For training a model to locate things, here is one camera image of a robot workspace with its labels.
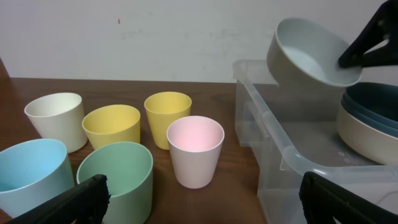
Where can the yellow plastic cup rear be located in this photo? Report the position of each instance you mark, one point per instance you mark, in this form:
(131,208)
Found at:
(162,109)

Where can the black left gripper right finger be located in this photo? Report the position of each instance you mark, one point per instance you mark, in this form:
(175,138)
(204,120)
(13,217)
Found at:
(325,202)

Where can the yellow plastic cup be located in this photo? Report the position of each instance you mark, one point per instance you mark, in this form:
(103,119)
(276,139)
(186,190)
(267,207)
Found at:
(111,124)
(162,109)

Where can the clear plastic storage bin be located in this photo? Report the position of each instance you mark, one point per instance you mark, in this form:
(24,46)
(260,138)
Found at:
(291,135)

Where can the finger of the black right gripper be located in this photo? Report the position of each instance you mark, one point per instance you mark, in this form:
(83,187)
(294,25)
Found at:
(376,45)

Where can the dark blue large bowl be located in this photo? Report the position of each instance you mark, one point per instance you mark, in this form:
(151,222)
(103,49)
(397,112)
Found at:
(375,100)

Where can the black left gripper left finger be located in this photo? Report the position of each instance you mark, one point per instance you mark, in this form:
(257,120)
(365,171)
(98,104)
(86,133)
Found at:
(85,203)

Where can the cream white plastic cup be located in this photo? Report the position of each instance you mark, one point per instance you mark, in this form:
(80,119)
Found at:
(59,116)

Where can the pink plastic cup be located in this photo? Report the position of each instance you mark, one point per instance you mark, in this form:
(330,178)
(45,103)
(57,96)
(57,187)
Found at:
(195,143)

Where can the yellow plastic cup front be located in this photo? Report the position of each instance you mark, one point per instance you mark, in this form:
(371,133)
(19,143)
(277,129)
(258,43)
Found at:
(111,124)

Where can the mint green plastic cup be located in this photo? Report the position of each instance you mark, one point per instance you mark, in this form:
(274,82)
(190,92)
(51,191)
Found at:
(128,167)

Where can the light blue plastic cup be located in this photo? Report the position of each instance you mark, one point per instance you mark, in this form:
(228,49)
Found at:
(32,173)

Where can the beige large bowl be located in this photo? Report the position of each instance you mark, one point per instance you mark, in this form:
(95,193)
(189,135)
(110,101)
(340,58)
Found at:
(366,140)

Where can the grey small bowl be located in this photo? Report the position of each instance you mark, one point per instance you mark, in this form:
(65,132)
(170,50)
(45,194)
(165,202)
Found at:
(303,55)

